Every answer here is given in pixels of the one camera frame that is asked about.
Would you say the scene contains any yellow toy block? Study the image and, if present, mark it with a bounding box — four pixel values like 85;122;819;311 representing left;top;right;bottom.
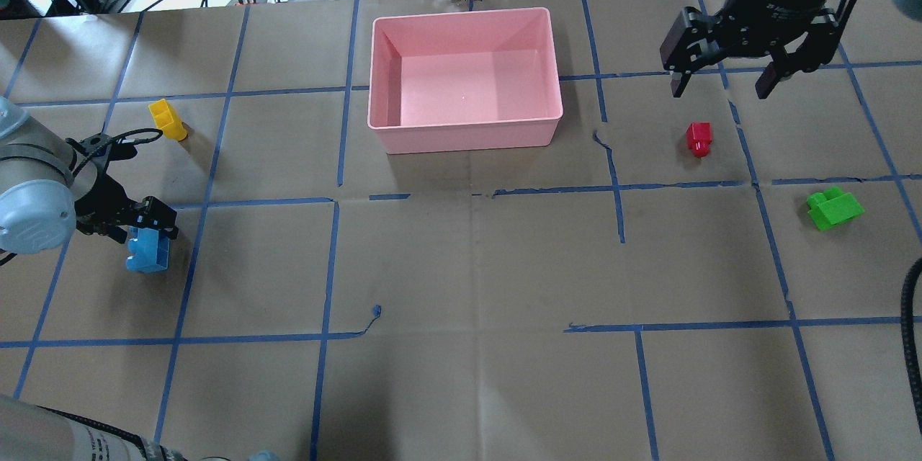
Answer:
148;99;189;142

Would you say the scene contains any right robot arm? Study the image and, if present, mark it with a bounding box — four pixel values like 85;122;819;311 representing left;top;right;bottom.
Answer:
125;0;920;200

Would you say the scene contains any red toy block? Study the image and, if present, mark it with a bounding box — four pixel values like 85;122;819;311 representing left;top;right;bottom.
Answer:
686;122;712;158

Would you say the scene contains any blue toy block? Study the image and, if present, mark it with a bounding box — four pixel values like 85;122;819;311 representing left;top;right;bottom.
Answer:
125;227;171;274

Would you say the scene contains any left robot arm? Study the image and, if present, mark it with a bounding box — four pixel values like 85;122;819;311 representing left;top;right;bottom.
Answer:
1;99;184;460

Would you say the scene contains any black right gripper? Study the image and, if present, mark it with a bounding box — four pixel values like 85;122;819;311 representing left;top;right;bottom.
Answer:
659;0;843;100

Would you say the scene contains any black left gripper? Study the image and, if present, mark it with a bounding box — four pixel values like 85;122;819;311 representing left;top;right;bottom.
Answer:
75;181;180;244

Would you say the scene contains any green toy block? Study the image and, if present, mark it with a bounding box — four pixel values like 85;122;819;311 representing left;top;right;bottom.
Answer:
806;186;865;231

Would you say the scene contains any pink plastic box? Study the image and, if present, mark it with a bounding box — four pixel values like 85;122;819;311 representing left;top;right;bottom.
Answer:
367;7;563;155

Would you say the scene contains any black corrugated cable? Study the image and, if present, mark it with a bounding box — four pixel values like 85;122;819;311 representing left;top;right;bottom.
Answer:
900;257;922;433

